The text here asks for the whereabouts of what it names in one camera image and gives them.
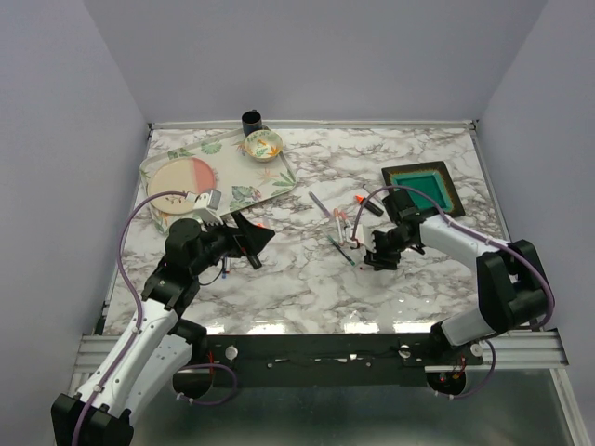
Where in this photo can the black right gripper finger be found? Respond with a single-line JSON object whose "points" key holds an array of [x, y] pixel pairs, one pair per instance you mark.
{"points": [[371, 259], [379, 264]]}

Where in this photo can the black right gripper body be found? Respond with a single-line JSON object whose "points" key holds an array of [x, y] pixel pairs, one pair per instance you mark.
{"points": [[389, 244]]}

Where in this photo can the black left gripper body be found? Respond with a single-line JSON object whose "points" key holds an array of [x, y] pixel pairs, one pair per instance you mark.
{"points": [[219, 241]]}

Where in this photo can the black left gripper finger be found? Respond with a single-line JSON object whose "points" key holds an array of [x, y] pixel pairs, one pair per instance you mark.
{"points": [[252, 248], [254, 234]]}

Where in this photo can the black orange highlighter body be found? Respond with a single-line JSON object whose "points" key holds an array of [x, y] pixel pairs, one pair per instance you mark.
{"points": [[371, 207]]}

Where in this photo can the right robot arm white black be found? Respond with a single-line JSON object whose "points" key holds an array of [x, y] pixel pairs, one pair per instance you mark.
{"points": [[513, 291]]}

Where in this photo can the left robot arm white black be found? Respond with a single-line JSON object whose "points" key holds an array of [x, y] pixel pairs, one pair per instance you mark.
{"points": [[157, 342]]}

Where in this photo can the blue red whiteboard pen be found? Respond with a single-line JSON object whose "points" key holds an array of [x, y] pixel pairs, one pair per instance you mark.
{"points": [[226, 267]]}

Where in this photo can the green fineliner pen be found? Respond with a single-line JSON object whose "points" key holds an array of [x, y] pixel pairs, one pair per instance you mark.
{"points": [[340, 249]]}

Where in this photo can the green cap black highlighter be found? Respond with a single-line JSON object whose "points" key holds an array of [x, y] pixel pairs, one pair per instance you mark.
{"points": [[254, 261]]}

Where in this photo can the pink cap white marker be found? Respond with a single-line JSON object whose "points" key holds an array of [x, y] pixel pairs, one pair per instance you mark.
{"points": [[347, 231]]}

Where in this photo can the floral leaf pattern tray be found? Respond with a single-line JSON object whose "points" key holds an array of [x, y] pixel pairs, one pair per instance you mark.
{"points": [[241, 180]]}

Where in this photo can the peach cap white marker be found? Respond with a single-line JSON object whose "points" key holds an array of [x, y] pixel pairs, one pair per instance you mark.
{"points": [[340, 228]]}

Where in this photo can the grey purple marker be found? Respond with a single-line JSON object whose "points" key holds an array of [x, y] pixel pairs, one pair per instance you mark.
{"points": [[320, 205]]}

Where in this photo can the pink cream round plate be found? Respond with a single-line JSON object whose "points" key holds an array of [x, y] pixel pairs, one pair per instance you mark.
{"points": [[187, 174]]}

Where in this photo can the black teal square plate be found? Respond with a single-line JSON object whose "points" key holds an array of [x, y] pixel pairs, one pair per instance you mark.
{"points": [[432, 179]]}

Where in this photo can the floral small bowl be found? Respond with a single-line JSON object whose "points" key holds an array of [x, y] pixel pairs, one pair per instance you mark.
{"points": [[263, 145]]}

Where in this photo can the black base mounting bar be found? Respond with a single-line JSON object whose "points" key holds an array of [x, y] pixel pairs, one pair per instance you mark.
{"points": [[329, 360]]}

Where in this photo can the dark blue mug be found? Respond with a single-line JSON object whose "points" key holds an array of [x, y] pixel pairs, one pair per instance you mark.
{"points": [[251, 122]]}

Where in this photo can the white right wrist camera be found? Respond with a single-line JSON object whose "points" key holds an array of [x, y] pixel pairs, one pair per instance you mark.
{"points": [[363, 238]]}

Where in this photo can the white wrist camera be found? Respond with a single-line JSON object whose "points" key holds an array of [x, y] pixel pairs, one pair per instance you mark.
{"points": [[363, 238], [205, 206]]}

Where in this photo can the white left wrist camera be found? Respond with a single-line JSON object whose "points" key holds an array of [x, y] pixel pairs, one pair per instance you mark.
{"points": [[205, 206]]}

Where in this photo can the aluminium frame rail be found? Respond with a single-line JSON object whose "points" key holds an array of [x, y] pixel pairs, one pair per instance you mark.
{"points": [[92, 351]]}

